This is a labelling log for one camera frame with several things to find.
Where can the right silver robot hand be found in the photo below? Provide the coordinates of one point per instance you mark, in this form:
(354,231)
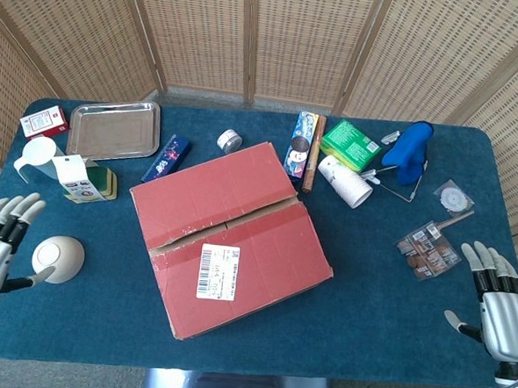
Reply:
(506,323)

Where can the large red-topped cardboard box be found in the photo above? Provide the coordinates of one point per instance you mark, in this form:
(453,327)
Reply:
(239,228)

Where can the dark blue toothpaste box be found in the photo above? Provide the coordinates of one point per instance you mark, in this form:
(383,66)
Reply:
(166,158)

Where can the blue cookie package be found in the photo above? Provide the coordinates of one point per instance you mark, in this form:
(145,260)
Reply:
(300,148)

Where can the beige round bowl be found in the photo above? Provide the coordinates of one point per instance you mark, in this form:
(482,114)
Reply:
(59,256)

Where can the clear pack of brown nuts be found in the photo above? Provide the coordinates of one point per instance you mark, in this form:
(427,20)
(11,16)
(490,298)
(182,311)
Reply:
(429,253)

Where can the thin brown wooden strip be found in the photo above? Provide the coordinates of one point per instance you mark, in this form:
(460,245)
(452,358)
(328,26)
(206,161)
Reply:
(457,218)

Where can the white green carton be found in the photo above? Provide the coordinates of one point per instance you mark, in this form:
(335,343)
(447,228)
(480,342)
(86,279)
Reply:
(81,183)

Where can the round disc in clear bag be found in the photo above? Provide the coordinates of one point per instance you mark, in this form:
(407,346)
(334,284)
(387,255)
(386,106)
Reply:
(453,197)

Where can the small red white carton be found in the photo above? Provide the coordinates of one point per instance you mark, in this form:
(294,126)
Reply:
(43,121)

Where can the rectangular steel tray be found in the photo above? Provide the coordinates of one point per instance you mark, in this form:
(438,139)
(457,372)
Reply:
(113,130)

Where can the blue cloth glove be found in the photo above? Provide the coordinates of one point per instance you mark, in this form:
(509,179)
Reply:
(408,155)

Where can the white plastic clip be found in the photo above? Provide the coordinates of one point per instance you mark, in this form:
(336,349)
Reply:
(372,178)
(391,137)

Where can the stack of white paper cups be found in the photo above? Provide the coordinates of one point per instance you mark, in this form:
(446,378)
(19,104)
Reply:
(347,182)

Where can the green printed carton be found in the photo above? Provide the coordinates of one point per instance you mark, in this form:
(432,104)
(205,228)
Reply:
(350,142)

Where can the silver tape roll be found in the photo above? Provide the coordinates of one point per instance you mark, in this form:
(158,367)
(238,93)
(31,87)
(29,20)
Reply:
(228,140)

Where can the woven bamboo folding screen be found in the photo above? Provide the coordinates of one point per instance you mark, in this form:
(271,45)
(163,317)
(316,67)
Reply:
(295,38)

